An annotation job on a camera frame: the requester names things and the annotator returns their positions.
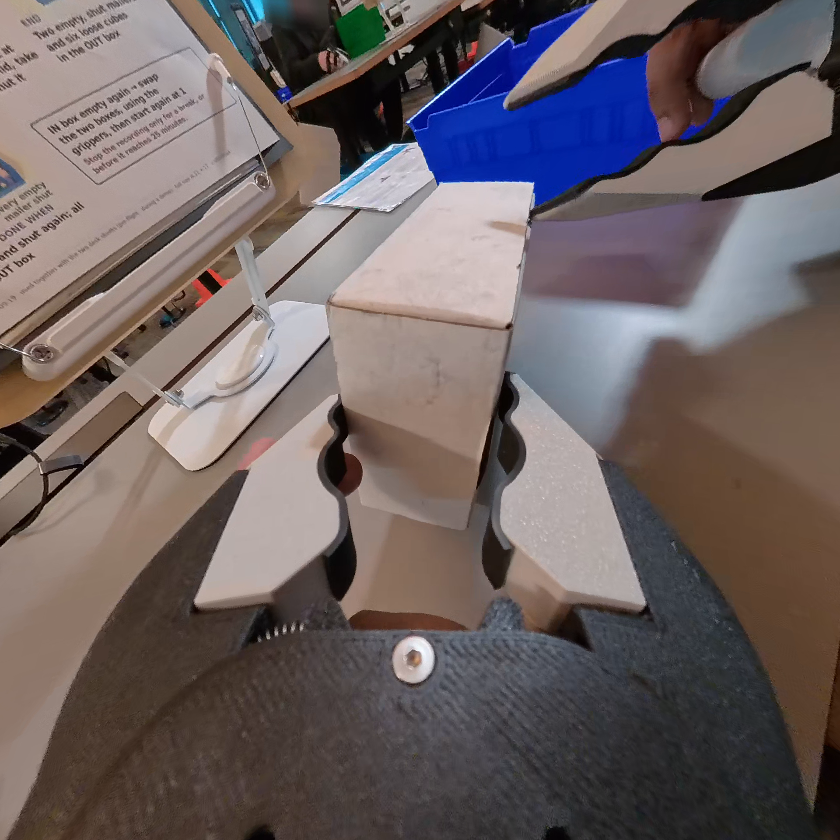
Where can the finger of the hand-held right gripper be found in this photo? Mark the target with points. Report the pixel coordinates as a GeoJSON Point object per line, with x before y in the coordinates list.
{"type": "Point", "coordinates": [590, 39]}
{"type": "Point", "coordinates": [754, 151]}

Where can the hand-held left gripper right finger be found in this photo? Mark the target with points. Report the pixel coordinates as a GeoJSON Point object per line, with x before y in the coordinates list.
{"type": "Point", "coordinates": [564, 525]}

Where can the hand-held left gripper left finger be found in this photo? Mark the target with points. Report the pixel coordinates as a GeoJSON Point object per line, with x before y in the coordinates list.
{"type": "Point", "coordinates": [275, 512]}

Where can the blue plastic bin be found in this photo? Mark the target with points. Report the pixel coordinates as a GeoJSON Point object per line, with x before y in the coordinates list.
{"type": "Point", "coordinates": [472, 131]}

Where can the white cardboard mailer box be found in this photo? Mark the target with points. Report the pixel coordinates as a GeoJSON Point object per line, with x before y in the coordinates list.
{"type": "Point", "coordinates": [426, 328]}

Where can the person's right hand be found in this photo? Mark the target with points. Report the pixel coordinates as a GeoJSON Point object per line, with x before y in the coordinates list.
{"type": "Point", "coordinates": [676, 85]}

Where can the person's left hand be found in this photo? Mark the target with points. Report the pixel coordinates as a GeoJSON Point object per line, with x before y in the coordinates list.
{"type": "Point", "coordinates": [407, 621]}

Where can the background work table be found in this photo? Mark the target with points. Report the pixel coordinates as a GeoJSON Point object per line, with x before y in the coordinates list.
{"type": "Point", "coordinates": [407, 36]}

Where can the green bin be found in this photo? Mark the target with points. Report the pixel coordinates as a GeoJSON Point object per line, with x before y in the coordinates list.
{"type": "Point", "coordinates": [361, 33]}

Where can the orange cone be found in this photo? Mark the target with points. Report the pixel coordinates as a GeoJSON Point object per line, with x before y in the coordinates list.
{"type": "Point", "coordinates": [210, 289]}

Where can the white leaflet with blue stripe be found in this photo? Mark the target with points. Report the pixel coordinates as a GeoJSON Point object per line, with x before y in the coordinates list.
{"type": "Point", "coordinates": [380, 180]}

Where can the white instruction stand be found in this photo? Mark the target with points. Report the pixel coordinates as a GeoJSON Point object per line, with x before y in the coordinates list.
{"type": "Point", "coordinates": [131, 98]}

